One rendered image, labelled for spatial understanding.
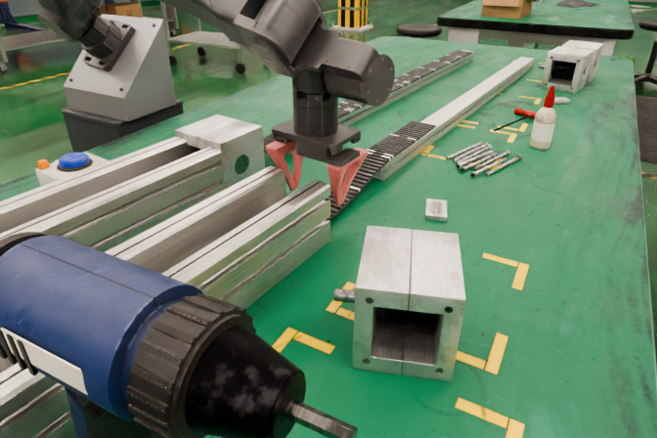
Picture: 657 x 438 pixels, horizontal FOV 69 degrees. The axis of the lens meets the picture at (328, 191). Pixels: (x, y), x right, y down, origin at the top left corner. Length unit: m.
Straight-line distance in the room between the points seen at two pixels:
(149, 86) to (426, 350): 0.89
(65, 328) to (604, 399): 0.42
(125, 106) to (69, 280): 0.91
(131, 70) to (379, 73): 0.73
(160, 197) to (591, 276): 0.54
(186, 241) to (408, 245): 0.23
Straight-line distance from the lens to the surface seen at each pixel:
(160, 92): 1.19
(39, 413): 0.42
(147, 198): 0.64
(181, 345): 0.20
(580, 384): 0.51
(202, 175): 0.69
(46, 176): 0.78
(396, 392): 0.45
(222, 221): 0.56
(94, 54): 1.21
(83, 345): 0.22
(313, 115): 0.59
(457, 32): 2.79
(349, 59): 0.52
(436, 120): 0.99
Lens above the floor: 1.13
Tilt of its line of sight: 28 degrees down
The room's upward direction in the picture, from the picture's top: straight up
